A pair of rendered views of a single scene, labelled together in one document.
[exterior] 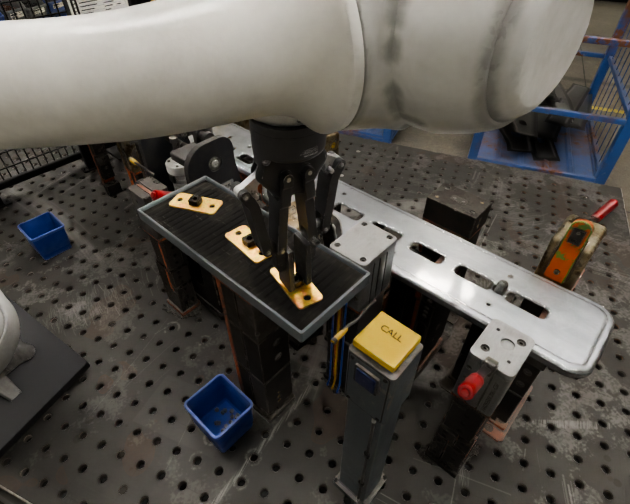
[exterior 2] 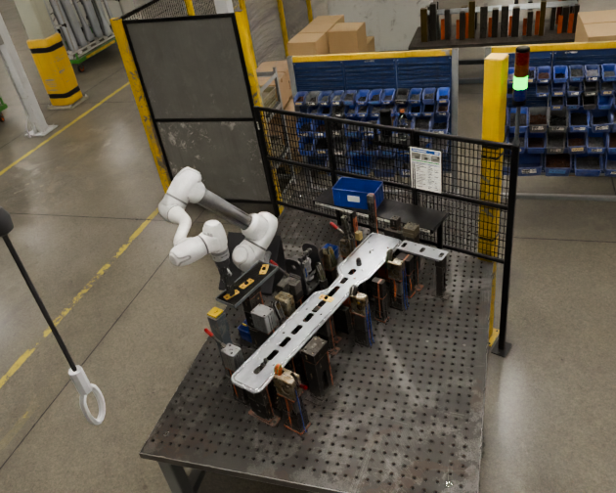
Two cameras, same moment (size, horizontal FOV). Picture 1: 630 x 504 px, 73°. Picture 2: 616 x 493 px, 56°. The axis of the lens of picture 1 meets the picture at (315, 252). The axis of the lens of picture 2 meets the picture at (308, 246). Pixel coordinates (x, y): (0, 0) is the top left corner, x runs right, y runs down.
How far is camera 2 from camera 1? 2.93 m
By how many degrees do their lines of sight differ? 67
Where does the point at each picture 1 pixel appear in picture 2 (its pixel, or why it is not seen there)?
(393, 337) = (214, 312)
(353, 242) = (260, 308)
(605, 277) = (353, 474)
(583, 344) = (242, 380)
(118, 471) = (236, 317)
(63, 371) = (265, 289)
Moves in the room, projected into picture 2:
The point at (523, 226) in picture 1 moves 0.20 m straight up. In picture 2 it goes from (396, 437) to (394, 410)
